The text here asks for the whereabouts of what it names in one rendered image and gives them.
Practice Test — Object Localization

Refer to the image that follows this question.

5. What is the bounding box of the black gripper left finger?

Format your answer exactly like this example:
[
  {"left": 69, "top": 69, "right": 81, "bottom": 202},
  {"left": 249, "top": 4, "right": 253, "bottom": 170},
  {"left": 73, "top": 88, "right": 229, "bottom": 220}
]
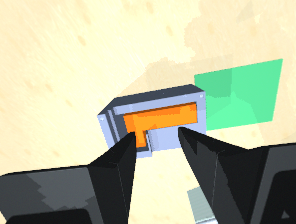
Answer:
[{"left": 0, "top": 131, "right": 137, "bottom": 224}]

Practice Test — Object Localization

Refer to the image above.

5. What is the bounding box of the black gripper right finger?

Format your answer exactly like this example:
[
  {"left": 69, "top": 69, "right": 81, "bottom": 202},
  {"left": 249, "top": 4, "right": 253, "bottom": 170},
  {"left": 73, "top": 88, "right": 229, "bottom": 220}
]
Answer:
[{"left": 178, "top": 126, "right": 296, "bottom": 224}]

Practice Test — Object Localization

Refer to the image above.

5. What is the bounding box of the orange l-shaped part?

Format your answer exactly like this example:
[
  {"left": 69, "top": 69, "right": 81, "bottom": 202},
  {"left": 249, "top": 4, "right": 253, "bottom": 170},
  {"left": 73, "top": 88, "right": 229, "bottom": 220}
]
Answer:
[{"left": 123, "top": 102, "right": 197, "bottom": 147}]

